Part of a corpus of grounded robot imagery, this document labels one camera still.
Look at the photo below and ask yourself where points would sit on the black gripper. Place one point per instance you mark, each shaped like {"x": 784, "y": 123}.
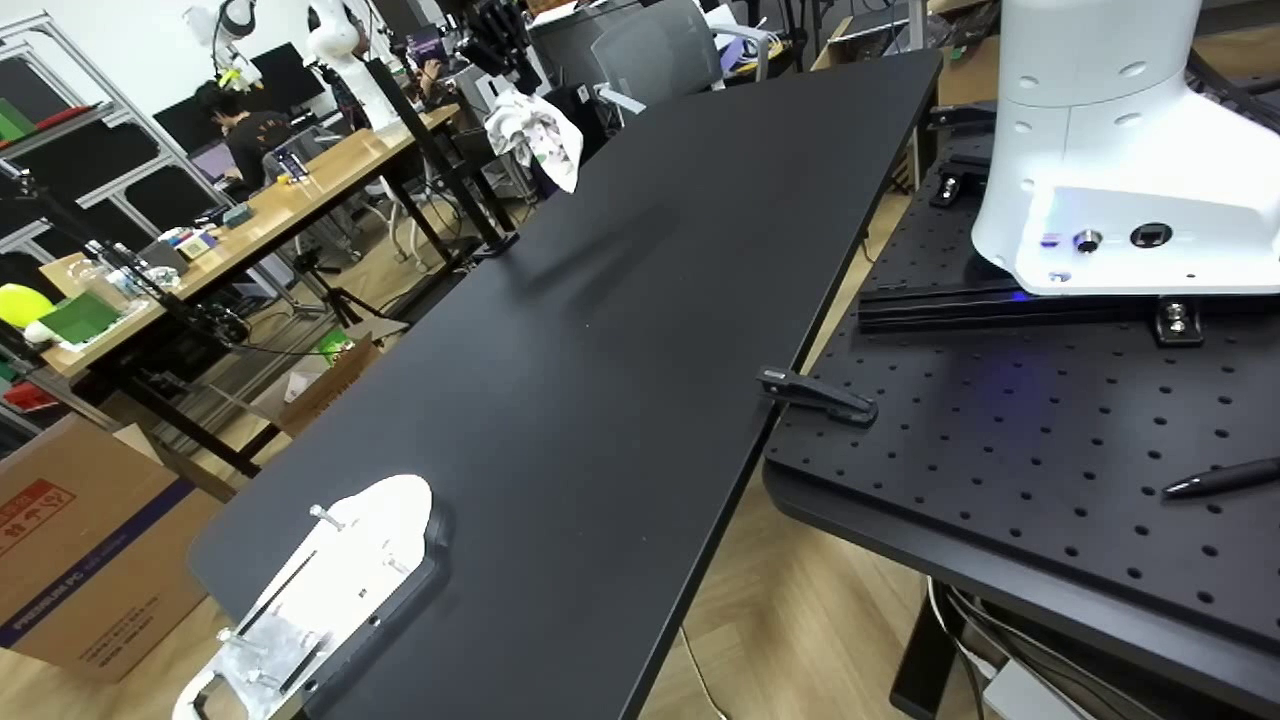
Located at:
{"x": 500, "y": 32}

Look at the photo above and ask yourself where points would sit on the white patterned cloth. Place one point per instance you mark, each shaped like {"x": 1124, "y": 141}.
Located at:
{"x": 546, "y": 139}

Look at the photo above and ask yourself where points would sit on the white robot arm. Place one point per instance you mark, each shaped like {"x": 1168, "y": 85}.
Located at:
{"x": 1106, "y": 145}

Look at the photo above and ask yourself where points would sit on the grey office chair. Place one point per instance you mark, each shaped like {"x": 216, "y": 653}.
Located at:
{"x": 643, "y": 52}

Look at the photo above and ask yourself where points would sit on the black laptop screen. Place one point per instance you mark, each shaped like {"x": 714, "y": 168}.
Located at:
{"x": 287, "y": 78}

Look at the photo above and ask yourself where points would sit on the long wooden desk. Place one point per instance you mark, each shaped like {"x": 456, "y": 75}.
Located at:
{"x": 287, "y": 203}

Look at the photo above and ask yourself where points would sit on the black tripod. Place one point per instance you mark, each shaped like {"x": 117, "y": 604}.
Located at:
{"x": 335, "y": 286}

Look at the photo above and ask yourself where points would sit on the small brown cardboard box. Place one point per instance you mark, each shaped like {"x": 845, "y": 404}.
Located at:
{"x": 324, "y": 386}

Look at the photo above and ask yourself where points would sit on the green flat pad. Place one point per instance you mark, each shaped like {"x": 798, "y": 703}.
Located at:
{"x": 82, "y": 320}

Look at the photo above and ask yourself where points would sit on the yellow-green round object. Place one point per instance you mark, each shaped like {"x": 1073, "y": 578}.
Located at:
{"x": 21, "y": 304}

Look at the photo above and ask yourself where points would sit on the red flat object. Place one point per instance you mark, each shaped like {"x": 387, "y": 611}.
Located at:
{"x": 27, "y": 396}

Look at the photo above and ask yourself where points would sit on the large cardboard box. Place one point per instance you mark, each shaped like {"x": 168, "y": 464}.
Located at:
{"x": 82, "y": 546}

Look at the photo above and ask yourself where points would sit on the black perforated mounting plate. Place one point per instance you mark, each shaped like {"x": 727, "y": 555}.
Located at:
{"x": 1054, "y": 440}

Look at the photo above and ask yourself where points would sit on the black pen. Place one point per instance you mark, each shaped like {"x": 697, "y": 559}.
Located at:
{"x": 1223, "y": 478}

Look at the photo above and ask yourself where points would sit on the black hanging stand frame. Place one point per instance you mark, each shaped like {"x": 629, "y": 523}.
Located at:
{"x": 445, "y": 165}

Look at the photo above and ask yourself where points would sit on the metal shelf frame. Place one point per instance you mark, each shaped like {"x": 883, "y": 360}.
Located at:
{"x": 82, "y": 134}

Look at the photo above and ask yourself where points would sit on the black aluminium rail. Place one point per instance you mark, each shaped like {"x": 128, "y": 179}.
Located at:
{"x": 987, "y": 309}

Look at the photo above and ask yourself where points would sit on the metal bolt bracket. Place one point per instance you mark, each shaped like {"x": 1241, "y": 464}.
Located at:
{"x": 1178, "y": 320}

